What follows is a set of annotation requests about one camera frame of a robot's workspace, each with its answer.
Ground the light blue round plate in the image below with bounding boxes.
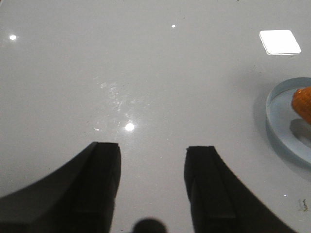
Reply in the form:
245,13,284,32
265,77,311,166

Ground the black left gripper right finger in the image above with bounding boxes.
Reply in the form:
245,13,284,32
184,146,293,233

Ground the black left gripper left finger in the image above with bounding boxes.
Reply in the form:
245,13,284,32
0,142,121,233

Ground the orange corn cob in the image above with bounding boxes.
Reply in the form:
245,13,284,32
291,86,311,124

